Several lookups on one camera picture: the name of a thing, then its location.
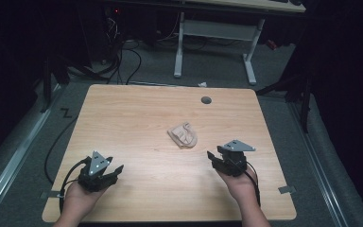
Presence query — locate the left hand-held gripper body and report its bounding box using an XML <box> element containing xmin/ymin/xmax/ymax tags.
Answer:
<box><xmin>77</xmin><ymin>150</ymin><xmax>119</xmax><ymax>194</ymax></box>

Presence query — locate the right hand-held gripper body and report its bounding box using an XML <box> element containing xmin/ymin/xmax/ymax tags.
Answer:
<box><xmin>216</xmin><ymin>139</ymin><xmax>256</xmax><ymax>178</ymax></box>

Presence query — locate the person's left hand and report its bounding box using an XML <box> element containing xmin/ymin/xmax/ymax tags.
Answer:
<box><xmin>63</xmin><ymin>180</ymin><xmax>109</xmax><ymax>212</ymax></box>

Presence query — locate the person's right hand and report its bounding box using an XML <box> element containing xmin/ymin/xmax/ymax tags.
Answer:
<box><xmin>216</xmin><ymin>166</ymin><xmax>260</xmax><ymax>204</ymax></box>

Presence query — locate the crumpled beige cloth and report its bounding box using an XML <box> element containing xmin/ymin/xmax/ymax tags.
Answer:
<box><xmin>166</xmin><ymin>121</ymin><xmax>199</xmax><ymax>149</ymax></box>

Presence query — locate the grey tape strip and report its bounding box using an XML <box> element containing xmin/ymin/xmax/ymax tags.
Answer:
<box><xmin>277</xmin><ymin>184</ymin><xmax>298</xmax><ymax>195</ymax></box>
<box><xmin>40</xmin><ymin>190</ymin><xmax>61</xmax><ymax>201</ymax></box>

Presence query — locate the black metal stand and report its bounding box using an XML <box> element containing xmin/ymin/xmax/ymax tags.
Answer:
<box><xmin>39</xmin><ymin>53</ymin><xmax>108</xmax><ymax>114</ymax></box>
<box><xmin>255</xmin><ymin>70</ymin><xmax>315</xmax><ymax>134</ymax></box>

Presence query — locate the small red object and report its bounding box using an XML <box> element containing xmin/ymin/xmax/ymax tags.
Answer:
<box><xmin>265</xmin><ymin>39</ymin><xmax>279</xmax><ymax>51</ymax></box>

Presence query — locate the light wooden desk top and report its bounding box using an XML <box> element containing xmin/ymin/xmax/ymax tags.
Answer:
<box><xmin>182</xmin><ymin>0</ymin><xmax>307</xmax><ymax>14</ymax></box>

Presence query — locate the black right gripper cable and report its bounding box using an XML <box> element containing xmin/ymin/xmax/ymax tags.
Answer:
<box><xmin>245</xmin><ymin>161</ymin><xmax>262</xmax><ymax>208</ymax></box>

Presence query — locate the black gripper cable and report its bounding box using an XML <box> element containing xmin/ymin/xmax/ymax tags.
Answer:
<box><xmin>245</xmin><ymin>161</ymin><xmax>262</xmax><ymax>208</ymax></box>
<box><xmin>58</xmin><ymin>158</ymin><xmax>90</xmax><ymax>214</ymax></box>

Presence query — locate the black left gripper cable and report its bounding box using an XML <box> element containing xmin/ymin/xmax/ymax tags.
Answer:
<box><xmin>58</xmin><ymin>158</ymin><xmax>90</xmax><ymax>214</ymax></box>

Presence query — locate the black floor cable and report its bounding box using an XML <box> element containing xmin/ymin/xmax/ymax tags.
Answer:
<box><xmin>43</xmin><ymin>115</ymin><xmax>78</xmax><ymax>185</ymax></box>

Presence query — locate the silver floor rail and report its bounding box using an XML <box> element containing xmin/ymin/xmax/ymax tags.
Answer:
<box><xmin>287</xmin><ymin>102</ymin><xmax>351</xmax><ymax>227</ymax></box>
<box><xmin>0</xmin><ymin>83</ymin><xmax>62</xmax><ymax>221</ymax></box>

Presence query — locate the bundle of black cables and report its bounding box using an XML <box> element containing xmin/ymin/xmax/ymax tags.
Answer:
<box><xmin>89</xmin><ymin>15</ymin><xmax>144</xmax><ymax>86</ymax></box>

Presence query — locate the white metal desk frame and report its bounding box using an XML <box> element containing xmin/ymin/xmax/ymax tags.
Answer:
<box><xmin>173</xmin><ymin>11</ymin><xmax>267</xmax><ymax>86</ymax></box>

